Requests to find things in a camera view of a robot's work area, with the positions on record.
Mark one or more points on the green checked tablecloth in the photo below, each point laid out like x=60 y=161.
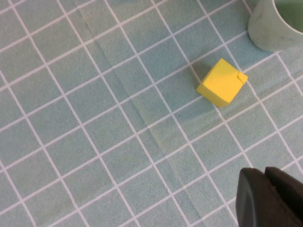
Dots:
x=94 y=118

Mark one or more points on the green plastic cup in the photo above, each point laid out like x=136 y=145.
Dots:
x=267 y=35

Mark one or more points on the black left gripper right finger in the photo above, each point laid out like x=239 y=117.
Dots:
x=288 y=191

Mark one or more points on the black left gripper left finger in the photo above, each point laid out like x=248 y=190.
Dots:
x=253 y=203

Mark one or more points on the yellow foam cube with crack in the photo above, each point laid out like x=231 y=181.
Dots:
x=220 y=85

